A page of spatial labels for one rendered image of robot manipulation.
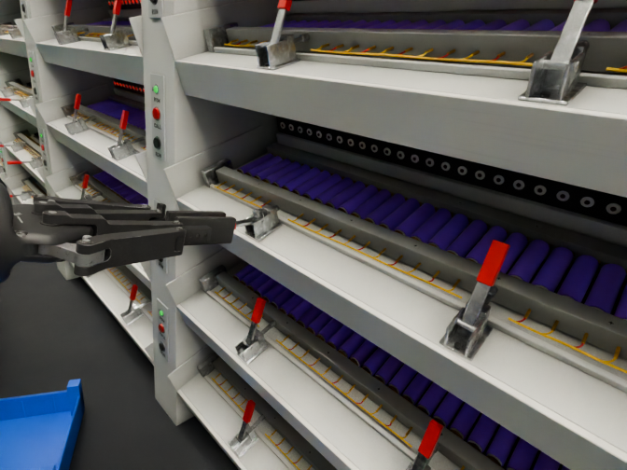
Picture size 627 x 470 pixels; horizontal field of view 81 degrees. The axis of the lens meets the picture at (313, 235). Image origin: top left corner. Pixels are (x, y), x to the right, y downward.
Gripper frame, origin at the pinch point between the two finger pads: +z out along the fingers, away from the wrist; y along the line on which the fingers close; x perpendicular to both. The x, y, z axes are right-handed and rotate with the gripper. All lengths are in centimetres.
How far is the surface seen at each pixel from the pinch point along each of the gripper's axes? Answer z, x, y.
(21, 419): -6, -53, -38
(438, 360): 7.4, -2.7, 25.7
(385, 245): 12.4, 3.2, 15.4
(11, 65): 12, 9, -158
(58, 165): 10, -13, -88
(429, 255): 12.4, 4.1, 20.3
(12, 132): 13, -16, -158
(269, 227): 9.1, 0.2, 1.0
